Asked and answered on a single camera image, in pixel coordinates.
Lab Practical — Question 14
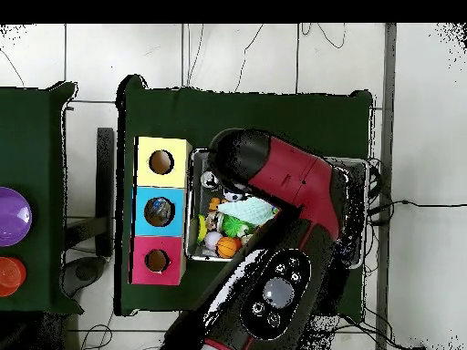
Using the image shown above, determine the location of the orange toy basketball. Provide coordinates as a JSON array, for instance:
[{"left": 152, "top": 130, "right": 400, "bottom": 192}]
[{"left": 215, "top": 236, "right": 242, "bottom": 259}]

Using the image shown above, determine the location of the white toy baseball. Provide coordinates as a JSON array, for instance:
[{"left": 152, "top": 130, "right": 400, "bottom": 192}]
[{"left": 203, "top": 230, "right": 223, "bottom": 252}]

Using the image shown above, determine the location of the wooden three-hole box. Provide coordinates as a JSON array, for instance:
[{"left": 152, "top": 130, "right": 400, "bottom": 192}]
[{"left": 129, "top": 136, "right": 193, "bottom": 286}]

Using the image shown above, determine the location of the dark green table cloth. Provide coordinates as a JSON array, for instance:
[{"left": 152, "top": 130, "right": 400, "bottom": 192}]
[{"left": 114, "top": 74, "right": 375, "bottom": 317}]

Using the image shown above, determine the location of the small green koosh ball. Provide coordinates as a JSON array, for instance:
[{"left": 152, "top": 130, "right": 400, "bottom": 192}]
[{"left": 221, "top": 215, "right": 253, "bottom": 239}]

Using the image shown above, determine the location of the orange bowl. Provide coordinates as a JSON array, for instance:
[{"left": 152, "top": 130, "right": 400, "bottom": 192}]
[{"left": 0, "top": 256, "right": 27, "bottom": 297}]

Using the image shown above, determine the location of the black stand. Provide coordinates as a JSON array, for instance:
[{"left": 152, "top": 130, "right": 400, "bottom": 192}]
[{"left": 61, "top": 127, "right": 115, "bottom": 297}]

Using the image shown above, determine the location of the silver drink can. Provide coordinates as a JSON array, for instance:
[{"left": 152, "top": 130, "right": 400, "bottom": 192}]
[{"left": 200, "top": 170, "right": 220, "bottom": 190}]

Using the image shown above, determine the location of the purple bowl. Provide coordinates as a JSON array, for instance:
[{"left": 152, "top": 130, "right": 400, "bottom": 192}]
[{"left": 0, "top": 186, "right": 33, "bottom": 247}]

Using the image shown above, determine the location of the yellow toy banana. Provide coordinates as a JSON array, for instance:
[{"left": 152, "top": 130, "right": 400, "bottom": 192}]
[{"left": 196, "top": 213, "right": 209, "bottom": 244}]

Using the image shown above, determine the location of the mint green knitted cloth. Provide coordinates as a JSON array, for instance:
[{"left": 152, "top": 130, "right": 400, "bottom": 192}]
[{"left": 217, "top": 197, "right": 280, "bottom": 225}]

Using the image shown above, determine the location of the silver mesh bin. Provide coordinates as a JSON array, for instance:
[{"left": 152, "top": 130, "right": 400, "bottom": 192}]
[{"left": 184, "top": 147, "right": 368, "bottom": 270}]

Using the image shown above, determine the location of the black power cable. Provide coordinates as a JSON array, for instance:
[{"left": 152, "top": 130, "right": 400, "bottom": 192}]
[{"left": 368, "top": 198, "right": 467, "bottom": 227}]

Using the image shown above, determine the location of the dark green side-table cloth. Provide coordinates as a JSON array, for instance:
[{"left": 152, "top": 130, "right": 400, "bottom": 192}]
[{"left": 0, "top": 81, "right": 85, "bottom": 314}]

